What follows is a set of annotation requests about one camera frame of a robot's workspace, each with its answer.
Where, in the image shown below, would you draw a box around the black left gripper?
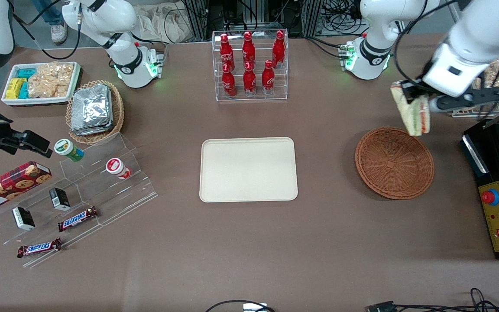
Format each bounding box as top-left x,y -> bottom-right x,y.
401,64 -> 499,112

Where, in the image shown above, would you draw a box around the triangle sandwich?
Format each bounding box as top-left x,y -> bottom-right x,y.
390,82 -> 431,137

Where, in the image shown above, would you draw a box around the empty round wicker basket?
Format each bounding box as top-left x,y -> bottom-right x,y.
355,127 -> 435,200

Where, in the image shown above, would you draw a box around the wicker basket holding foil packs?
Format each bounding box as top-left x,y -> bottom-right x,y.
66,80 -> 124,145

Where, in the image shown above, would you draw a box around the cream rectangular plastic tray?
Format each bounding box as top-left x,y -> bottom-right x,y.
200,137 -> 298,203

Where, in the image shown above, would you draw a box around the left gripper grey cylinder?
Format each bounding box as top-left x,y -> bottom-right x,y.
431,96 -> 454,111

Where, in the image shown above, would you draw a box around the green lid snack cup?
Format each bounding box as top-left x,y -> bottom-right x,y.
55,139 -> 84,162

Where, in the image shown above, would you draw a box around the red tartan cookie box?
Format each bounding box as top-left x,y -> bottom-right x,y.
0,161 -> 53,214

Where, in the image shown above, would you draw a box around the white rectangular snack bin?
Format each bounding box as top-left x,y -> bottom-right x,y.
2,62 -> 81,106

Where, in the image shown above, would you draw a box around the yellow snack pack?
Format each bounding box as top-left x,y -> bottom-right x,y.
6,78 -> 27,99

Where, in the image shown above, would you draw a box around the clear bag of crackers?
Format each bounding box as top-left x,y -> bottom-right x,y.
28,76 -> 71,98
37,62 -> 75,82

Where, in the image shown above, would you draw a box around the small black carton box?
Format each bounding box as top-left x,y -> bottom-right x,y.
49,187 -> 71,211
12,207 -> 36,231

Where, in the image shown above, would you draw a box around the silver foil-wrapped pack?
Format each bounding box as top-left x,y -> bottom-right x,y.
70,116 -> 115,136
72,84 -> 113,125

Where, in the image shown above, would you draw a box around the black appliance housing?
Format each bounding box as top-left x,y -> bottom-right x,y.
461,118 -> 499,260

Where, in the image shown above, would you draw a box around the clear bag of fried snacks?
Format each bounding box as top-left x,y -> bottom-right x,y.
475,56 -> 499,89

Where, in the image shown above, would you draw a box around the Snickers chocolate bar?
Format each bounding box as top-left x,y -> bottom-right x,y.
17,237 -> 62,258
58,206 -> 98,232

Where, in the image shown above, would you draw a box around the red lid snack cup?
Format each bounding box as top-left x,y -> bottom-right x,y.
106,158 -> 131,179

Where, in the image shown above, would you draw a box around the clear acrylic stepped display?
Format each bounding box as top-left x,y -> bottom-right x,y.
0,132 -> 159,268

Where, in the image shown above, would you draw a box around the red cola bottle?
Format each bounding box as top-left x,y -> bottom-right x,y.
243,62 -> 257,97
261,60 -> 275,95
272,30 -> 286,69
220,34 -> 235,72
242,31 -> 256,70
222,64 -> 237,98

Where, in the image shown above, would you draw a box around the clear acrylic bottle rack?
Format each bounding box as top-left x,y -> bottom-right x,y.
212,29 -> 289,101

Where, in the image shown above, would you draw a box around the beige crumpled cloth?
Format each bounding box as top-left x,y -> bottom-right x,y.
135,3 -> 190,44

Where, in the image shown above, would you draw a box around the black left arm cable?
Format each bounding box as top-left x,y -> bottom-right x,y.
393,0 -> 471,87

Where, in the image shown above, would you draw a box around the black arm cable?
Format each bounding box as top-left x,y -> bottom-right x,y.
13,0 -> 82,60
393,0 -> 471,87

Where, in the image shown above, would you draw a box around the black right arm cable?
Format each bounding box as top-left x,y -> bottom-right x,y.
13,0 -> 82,60

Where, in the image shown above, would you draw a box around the tangled black background cables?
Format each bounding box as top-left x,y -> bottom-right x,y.
321,0 -> 368,36

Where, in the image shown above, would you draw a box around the aluminium frame post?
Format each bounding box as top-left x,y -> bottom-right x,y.
185,0 -> 209,39
301,0 -> 322,37

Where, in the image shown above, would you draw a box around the black cable connector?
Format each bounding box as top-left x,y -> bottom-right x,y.
367,301 -> 397,312

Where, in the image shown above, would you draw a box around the black floor cable bundle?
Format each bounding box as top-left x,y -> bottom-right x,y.
395,288 -> 499,312

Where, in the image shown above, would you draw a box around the black cable with white plug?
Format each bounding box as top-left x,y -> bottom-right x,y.
205,300 -> 276,312

